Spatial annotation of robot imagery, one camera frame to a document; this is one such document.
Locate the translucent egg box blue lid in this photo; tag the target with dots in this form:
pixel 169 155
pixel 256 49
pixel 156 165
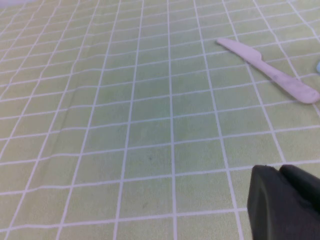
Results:
pixel 318 67

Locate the pale pink plastic knife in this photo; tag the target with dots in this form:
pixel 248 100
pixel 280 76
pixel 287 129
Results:
pixel 265 66

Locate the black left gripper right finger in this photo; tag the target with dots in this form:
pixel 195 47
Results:
pixel 302 185

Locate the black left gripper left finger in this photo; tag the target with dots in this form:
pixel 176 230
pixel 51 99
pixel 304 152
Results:
pixel 272 210

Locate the green checked tablecloth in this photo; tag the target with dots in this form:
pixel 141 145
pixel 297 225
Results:
pixel 140 120

